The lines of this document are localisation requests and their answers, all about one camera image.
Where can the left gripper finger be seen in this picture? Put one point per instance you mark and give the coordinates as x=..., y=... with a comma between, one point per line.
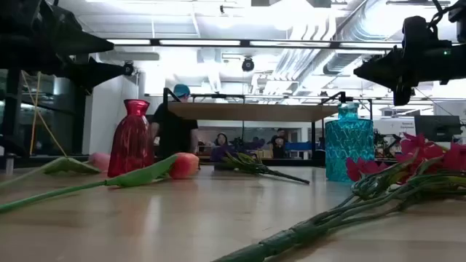
x=91, y=72
x=80, y=40

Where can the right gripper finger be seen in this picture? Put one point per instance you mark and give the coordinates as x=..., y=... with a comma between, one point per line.
x=384, y=63
x=380, y=78

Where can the teal glass vase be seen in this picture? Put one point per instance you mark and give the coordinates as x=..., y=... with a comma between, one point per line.
x=346, y=145

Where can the red artificial flower bunch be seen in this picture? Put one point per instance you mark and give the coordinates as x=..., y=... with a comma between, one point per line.
x=415, y=145

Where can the red glass vase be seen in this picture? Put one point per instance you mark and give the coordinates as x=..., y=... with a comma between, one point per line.
x=131, y=142

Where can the pink artificial tulip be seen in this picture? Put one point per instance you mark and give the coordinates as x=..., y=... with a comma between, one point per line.
x=98, y=161

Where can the orange artificial tulip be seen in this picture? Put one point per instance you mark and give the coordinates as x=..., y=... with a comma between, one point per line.
x=183, y=165

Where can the purple artificial flower bunch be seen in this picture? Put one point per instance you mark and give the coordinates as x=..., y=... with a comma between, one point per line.
x=251, y=165

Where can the black round ceiling fixture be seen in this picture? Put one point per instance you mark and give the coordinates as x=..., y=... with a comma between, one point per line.
x=128, y=68
x=248, y=64

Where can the white sign board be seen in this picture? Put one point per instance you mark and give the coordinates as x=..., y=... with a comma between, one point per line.
x=395, y=125

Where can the black computer monitor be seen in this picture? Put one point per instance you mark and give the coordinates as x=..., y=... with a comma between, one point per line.
x=437, y=128

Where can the person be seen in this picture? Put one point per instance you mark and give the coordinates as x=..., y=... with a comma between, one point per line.
x=279, y=143
x=174, y=134
x=221, y=139

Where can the wooden board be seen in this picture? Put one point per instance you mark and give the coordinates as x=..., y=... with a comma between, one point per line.
x=255, y=111

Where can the silver ceiling duct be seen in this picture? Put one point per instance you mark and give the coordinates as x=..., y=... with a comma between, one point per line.
x=338, y=62

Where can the small grey post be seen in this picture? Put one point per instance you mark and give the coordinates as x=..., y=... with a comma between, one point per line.
x=9, y=163

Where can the black overhead frame bar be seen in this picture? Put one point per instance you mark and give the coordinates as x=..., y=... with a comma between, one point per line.
x=245, y=43

